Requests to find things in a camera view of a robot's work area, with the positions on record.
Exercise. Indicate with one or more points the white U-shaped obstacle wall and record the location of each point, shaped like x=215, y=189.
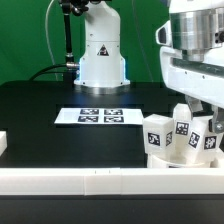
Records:
x=111, y=181

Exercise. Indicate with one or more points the white marker sheet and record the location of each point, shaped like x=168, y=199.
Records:
x=99, y=116

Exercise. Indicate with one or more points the white round stool seat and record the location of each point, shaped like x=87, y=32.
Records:
x=159, y=163

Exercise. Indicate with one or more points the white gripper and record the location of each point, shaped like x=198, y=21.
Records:
x=197, y=80

